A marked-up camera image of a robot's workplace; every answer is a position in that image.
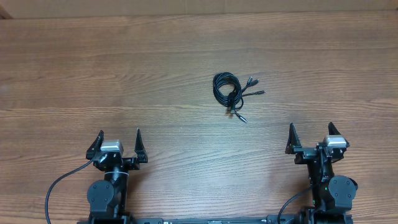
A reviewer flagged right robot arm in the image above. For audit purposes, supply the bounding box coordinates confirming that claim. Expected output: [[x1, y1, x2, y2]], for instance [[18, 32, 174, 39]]
[[277, 122, 358, 223]]

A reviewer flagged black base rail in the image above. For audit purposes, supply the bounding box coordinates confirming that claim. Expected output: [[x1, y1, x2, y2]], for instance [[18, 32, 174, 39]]
[[77, 214, 354, 224]]

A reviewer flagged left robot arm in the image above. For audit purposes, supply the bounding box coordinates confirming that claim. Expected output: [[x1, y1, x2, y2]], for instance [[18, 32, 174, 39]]
[[86, 129, 148, 224]]

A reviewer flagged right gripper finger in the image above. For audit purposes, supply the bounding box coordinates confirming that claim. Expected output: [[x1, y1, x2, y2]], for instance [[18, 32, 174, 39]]
[[285, 123, 302, 154], [328, 122, 349, 147]]

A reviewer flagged black cable bundle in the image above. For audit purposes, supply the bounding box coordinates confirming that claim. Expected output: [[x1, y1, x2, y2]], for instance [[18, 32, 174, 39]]
[[212, 72, 266, 124]]

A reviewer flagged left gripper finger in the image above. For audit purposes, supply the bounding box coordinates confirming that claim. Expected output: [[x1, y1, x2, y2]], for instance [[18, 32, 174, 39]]
[[134, 129, 148, 163], [86, 130, 104, 160]]

